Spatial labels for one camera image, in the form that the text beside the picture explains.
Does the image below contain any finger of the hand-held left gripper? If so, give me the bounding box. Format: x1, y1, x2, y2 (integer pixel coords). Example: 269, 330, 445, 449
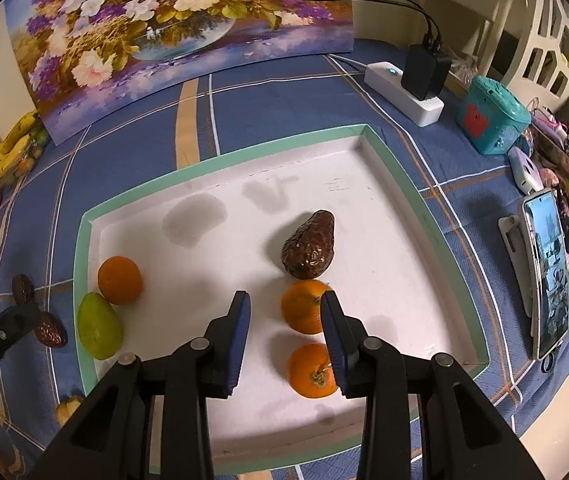
0, 304, 42, 386

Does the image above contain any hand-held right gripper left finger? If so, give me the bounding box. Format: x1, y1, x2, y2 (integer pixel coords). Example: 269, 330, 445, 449
27, 290, 252, 480

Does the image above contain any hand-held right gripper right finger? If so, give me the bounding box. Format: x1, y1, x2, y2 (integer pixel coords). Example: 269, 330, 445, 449
320, 291, 547, 480

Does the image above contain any orange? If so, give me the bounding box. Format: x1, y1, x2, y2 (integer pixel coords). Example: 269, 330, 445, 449
287, 343, 340, 400
281, 280, 332, 335
97, 256, 144, 306

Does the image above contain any brown avocado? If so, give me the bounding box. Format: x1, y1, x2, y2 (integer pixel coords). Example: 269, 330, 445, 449
281, 210, 336, 280
33, 311, 68, 348
12, 274, 36, 305

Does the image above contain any large green mango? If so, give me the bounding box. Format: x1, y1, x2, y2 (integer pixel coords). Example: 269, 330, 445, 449
77, 292, 123, 360

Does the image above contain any white tray with green rim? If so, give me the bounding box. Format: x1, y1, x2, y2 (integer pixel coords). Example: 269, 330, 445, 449
73, 124, 490, 476

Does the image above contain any small yellow fruit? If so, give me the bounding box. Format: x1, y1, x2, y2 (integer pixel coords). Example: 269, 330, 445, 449
56, 395, 85, 426

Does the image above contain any clear plastic fruit container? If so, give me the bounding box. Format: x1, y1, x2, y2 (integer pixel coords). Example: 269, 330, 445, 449
4, 127, 50, 183

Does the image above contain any yellow banana bunch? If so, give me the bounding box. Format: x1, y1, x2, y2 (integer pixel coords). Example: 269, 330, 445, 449
0, 110, 41, 178

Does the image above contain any white phone stand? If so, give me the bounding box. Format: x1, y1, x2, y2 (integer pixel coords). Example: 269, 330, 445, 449
498, 214, 535, 317

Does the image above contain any smartphone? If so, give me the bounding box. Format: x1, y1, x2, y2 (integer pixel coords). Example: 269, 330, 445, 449
521, 187, 569, 361

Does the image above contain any blue plaid tablecloth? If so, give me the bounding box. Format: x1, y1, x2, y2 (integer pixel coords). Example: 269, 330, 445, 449
0, 37, 569, 480

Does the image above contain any white purple gadget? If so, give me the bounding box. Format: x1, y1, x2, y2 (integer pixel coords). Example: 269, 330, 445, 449
508, 146, 540, 196

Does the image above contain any white power strip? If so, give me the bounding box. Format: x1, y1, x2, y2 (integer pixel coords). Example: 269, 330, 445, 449
363, 61, 445, 127

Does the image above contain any teal plastic box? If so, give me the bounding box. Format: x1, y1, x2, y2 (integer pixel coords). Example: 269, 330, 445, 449
457, 76, 532, 156

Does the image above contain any black charger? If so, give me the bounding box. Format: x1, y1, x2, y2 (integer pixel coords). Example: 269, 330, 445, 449
401, 44, 452, 102

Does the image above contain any flower painting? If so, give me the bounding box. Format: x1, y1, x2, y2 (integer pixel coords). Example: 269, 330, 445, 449
3, 0, 355, 147

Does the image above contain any white chair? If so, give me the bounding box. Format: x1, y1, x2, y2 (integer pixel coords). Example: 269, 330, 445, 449
484, 0, 569, 111

